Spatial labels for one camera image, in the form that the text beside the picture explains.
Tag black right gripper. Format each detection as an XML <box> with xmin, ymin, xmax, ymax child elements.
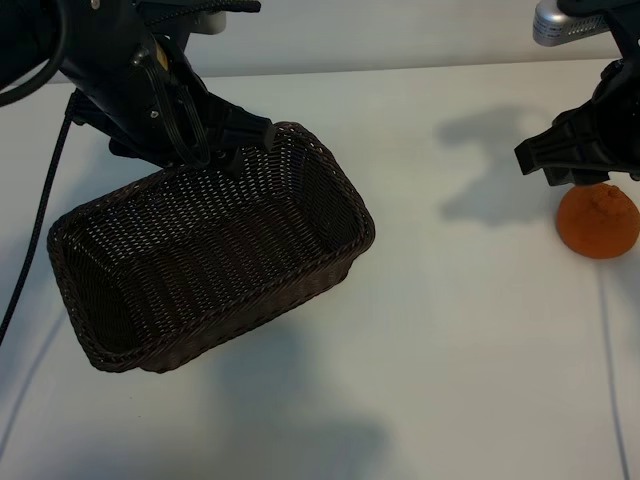
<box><xmin>513</xmin><ymin>57</ymin><xmax>640</xmax><ymax>188</ymax></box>

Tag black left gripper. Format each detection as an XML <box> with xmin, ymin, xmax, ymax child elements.
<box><xmin>58</xmin><ymin>0</ymin><xmax>275</xmax><ymax>178</ymax></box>

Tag orange fruit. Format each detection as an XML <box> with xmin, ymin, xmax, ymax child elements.
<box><xmin>556</xmin><ymin>182</ymin><xmax>640</xmax><ymax>260</ymax></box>

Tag dark brown wicker basket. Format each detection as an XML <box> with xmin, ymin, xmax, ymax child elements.
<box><xmin>47</xmin><ymin>120</ymin><xmax>376</xmax><ymax>375</ymax></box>

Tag black left gripper wires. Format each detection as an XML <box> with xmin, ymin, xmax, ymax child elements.
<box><xmin>142</xmin><ymin>64</ymin><xmax>210</xmax><ymax>169</ymax></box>

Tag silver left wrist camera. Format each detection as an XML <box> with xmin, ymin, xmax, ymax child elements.
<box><xmin>192</xmin><ymin>10</ymin><xmax>229</xmax><ymax>36</ymax></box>

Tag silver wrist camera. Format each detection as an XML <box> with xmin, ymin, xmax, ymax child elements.
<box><xmin>192</xmin><ymin>10</ymin><xmax>229</xmax><ymax>36</ymax></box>
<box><xmin>532</xmin><ymin>0</ymin><xmax>609</xmax><ymax>49</ymax></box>

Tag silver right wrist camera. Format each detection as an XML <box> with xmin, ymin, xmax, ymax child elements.
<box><xmin>532</xmin><ymin>0</ymin><xmax>609</xmax><ymax>49</ymax></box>

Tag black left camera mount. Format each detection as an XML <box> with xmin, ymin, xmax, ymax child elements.
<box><xmin>132</xmin><ymin>0</ymin><xmax>262</xmax><ymax>17</ymax></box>

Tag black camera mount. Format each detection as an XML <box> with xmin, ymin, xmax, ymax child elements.
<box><xmin>557</xmin><ymin>0</ymin><xmax>640</xmax><ymax>65</ymax></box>
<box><xmin>132</xmin><ymin>0</ymin><xmax>262</xmax><ymax>17</ymax></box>

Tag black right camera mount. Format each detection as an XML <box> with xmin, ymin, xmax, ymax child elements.
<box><xmin>557</xmin><ymin>0</ymin><xmax>640</xmax><ymax>65</ymax></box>

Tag black smooth arm cable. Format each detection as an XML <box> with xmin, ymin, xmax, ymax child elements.
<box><xmin>0</xmin><ymin>0</ymin><xmax>70</xmax><ymax>107</ymax></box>

